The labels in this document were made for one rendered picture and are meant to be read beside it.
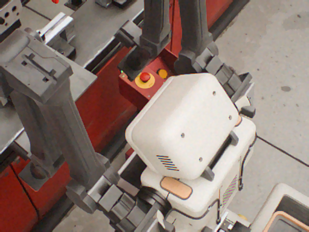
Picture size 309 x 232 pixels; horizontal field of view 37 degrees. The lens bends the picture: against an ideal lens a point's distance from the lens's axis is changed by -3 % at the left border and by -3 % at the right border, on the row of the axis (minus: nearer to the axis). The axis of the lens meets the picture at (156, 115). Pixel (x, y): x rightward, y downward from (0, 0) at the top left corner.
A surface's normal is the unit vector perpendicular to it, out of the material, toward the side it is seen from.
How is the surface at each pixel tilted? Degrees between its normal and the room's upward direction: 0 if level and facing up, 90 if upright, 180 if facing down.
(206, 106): 47
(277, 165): 0
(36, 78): 13
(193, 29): 90
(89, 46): 0
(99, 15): 0
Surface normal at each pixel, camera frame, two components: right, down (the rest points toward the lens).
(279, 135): 0.01, -0.52
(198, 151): 0.62, 0.00
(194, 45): -0.53, 0.57
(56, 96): 0.82, 0.40
